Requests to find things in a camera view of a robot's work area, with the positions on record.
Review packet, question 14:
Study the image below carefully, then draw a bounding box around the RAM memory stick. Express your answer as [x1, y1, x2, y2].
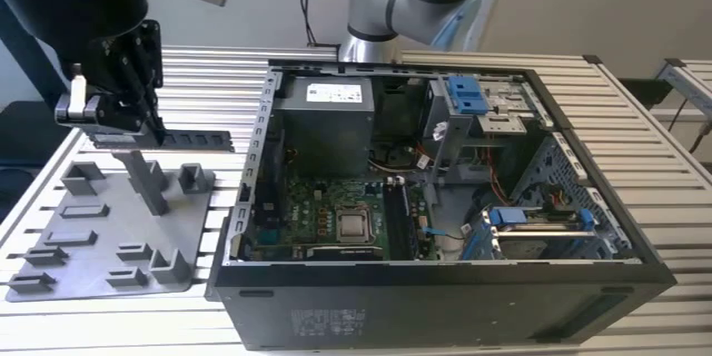
[91, 129, 234, 153]

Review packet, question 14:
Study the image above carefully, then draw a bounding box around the black wire white connector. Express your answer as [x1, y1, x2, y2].
[443, 223, 475, 241]

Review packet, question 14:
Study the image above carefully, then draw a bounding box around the grey parts rack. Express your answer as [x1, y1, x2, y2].
[4, 150, 219, 303]

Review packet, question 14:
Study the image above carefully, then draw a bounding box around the metal CPU socket frame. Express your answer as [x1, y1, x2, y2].
[332, 204, 378, 245]

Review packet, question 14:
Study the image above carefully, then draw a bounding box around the blue drive latch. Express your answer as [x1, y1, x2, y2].
[444, 75, 488, 116]

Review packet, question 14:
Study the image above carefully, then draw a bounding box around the black PC case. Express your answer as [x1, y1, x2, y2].
[206, 55, 678, 352]

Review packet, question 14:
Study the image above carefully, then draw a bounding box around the yellow red wire bundle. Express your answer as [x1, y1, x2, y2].
[547, 183, 570, 212]

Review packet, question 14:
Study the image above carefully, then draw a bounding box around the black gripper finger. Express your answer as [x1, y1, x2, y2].
[55, 75, 158, 148]
[136, 21, 167, 148]

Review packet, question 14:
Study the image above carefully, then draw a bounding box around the metal slat side table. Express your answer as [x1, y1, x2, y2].
[648, 58, 712, 153]

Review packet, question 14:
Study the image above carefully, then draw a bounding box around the silver CPU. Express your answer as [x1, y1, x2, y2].
[340, 214, 370, 238]

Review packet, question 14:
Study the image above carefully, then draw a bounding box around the orange wire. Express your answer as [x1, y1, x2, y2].
[482, 145, 507, 207]

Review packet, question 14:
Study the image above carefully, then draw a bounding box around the grey power supply unit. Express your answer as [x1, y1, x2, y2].
[275, 76, 378, 178]

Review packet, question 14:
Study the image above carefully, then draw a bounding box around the green motherboard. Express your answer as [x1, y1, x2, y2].
[244, 176, 447, 262]

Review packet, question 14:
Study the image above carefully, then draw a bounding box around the black stand pole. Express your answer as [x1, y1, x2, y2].
[0, 33, 72, 103]

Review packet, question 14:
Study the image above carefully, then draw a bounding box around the hard disk in blue carrier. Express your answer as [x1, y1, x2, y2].
[464, 204, 606, 261]

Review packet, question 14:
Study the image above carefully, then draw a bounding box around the metal drive cage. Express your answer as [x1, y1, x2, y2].
[422, 74, 552, 184]

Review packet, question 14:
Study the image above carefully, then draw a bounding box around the black graphics card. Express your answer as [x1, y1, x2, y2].
[304, 244, 387, 262]

